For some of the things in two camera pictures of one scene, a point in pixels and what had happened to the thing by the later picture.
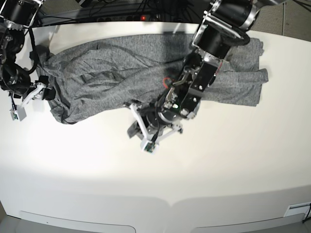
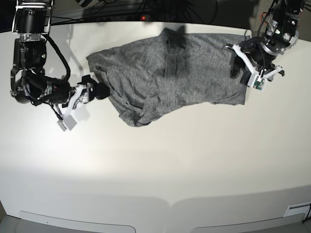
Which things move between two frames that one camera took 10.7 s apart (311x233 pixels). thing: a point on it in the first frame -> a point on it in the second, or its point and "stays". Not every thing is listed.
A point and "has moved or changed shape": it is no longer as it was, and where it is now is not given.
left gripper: (18, 82) -> (61, 92)
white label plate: (298, 208) stays
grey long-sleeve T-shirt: (95, 76) has moved or changed shape
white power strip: (118, 18) stays
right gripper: (158, 119) -> (261, 52)
